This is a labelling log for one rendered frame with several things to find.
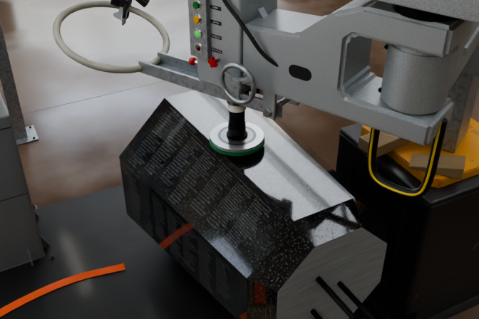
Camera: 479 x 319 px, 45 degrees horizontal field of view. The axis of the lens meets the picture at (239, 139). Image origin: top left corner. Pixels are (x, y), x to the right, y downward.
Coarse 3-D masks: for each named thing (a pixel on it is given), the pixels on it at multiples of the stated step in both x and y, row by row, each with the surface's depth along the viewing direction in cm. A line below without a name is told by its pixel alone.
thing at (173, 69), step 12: (168, 60) 240; (180, 60) 235; (144, 72) 235; (156, 72) 231; (168, 72) 226; (180, 72) 235; (192, 72) 234; (180, 84) 225; (192, 84) 221; (204, 84) 217; (216, 96) 216; (240, 96) 208; (252, 108) 207
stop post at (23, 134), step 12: (0, 24) 346; (0, 36) 349; (0, 48) 353; (0, 60) 356; (0, 72) 360; (12, 72) 363; (12, 84) 367; (12, 96) 371; (12, 108) 375; (12, 120) 379; (24, 132) 387
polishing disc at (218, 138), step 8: (216, 128) 231; (224, 128) 231; (248, 128) 231; (256, 128) 231; (216, 136) 226; (224, 136) 226; (248, 136) 226; (256, 136) 226; (216, 144) 222; (224, 144) 222; (232, 144) 222; (240, 144) 222; (248, 144) 222; (256, 144) 222
